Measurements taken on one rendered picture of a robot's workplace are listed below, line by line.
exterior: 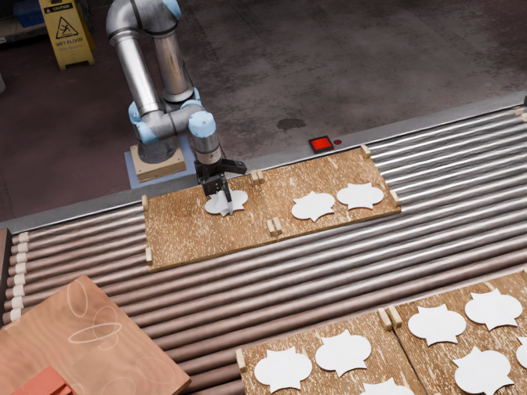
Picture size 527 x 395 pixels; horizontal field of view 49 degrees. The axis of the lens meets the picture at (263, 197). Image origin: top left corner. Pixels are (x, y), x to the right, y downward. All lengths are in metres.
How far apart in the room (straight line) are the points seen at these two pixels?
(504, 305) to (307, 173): 0.80
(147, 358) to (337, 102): 2.99
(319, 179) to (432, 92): 2.34
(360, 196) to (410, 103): 2.27
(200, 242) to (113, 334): 0.46
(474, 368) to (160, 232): 1.03
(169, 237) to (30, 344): 0.55
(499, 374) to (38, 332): 1.16
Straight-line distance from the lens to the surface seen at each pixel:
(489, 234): 1.87
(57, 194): 3.89
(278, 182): 2.02
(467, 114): 2.37
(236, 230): 1.87
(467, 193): 2.00
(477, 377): 1.52
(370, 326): 1.59
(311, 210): 1.88
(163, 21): 1.97
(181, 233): 1.90
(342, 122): 3.95
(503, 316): 1.64
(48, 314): 1.69
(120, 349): 1.53
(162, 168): 2.24
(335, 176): 2.02
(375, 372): 1.51
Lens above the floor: 2.22
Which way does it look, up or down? 41 degrees down
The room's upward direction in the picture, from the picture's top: 9 degrees counter-clockwise
